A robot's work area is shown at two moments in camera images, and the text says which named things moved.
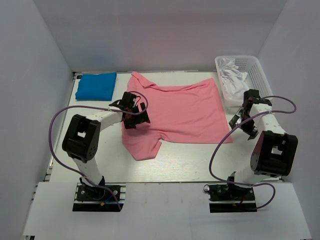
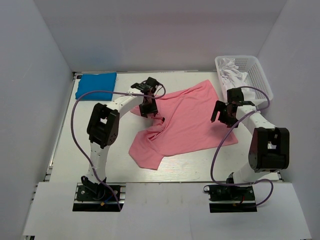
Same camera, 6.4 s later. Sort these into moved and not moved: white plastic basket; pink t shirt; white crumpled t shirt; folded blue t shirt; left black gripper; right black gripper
Moved: right black gripper; left black gripper; pink t shirt
Not moved: white crumpled t shirt; white plastic basket; folded blue t shirt
